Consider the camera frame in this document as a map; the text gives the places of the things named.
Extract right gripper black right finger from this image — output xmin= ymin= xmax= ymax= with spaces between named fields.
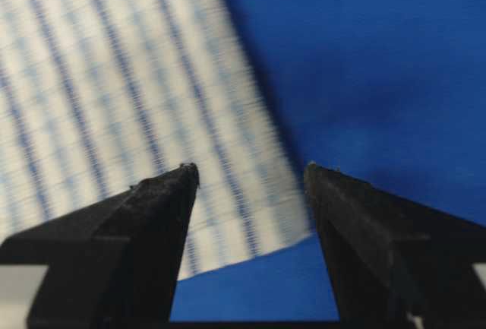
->
xmin=304 ymin=163 xmax=485 ymax=328

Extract white blue-striped towel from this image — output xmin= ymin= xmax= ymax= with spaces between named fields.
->
xmin=1 ymin=0 xmax=312 ymax=279

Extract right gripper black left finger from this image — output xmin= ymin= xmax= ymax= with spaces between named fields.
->
xmin=1 ymin=163 xmax=200 ymax=328

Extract blue table cloth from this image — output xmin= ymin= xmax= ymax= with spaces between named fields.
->
xmin=171 ymin=0 xmax=485 ymax=321

